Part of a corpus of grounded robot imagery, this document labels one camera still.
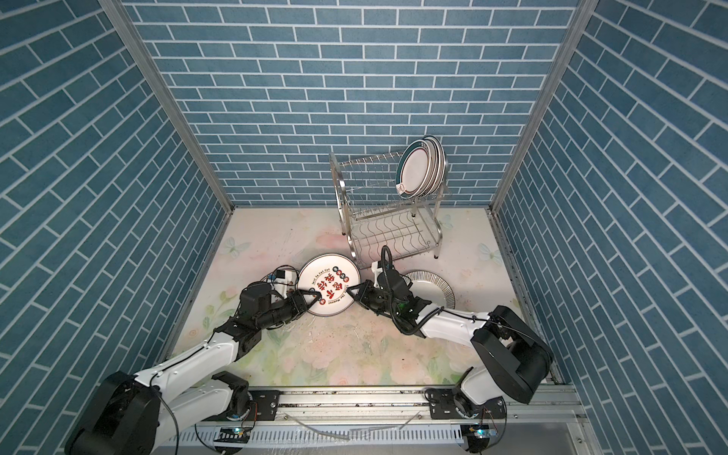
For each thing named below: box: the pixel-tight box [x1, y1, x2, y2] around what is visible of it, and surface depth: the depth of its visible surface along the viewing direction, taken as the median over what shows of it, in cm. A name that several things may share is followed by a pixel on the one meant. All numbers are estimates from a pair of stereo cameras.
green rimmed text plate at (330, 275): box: [297, 253, 362, 317], surface depth 86 cm
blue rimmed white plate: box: [423, 136, 443, 196], surface depth 79 cm
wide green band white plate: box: [396, 139, 433, 200], surface depth 88 cm
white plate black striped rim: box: [404, 269, 456, 310], surface depth 95 cm
